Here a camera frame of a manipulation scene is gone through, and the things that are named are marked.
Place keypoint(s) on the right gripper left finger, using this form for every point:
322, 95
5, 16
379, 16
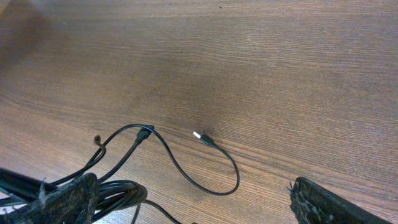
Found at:
73, 203

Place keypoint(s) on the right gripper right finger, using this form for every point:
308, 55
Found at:
314, 204

